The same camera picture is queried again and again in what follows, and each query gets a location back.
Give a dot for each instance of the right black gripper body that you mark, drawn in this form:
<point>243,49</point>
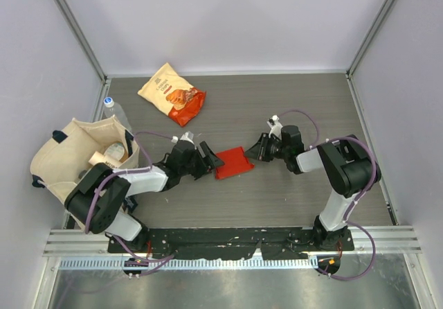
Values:
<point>270,148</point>

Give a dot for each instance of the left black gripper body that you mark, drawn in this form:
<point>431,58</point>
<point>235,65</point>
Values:
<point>205,165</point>

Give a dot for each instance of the red paper box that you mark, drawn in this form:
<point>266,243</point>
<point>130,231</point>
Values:
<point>235,163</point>

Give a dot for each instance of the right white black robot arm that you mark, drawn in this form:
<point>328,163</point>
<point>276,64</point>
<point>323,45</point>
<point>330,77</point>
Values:
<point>350,166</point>

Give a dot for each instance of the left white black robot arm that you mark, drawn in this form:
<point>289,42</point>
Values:
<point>97,201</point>

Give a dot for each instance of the cassava chips bag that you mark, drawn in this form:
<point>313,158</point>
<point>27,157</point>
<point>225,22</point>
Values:
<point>173,95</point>

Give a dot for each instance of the clear plastic water bottle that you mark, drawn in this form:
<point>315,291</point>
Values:
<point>112,108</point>

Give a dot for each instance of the beige cylindrical bottle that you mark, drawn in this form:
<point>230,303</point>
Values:
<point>98,158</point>

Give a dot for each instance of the beige canvas tote bag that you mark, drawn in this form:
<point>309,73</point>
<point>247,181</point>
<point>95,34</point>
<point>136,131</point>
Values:
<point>62,158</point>

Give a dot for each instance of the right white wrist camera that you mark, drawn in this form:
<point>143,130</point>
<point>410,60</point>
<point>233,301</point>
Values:
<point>275,126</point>

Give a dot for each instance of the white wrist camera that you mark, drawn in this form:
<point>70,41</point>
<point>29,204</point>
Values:
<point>275,126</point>
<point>187,136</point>

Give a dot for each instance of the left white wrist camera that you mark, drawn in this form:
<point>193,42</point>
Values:
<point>187,136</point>

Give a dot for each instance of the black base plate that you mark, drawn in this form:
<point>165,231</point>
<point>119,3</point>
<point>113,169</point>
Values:
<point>232,244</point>

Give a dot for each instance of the white slotted cable duct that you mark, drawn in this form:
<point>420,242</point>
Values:
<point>123,263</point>

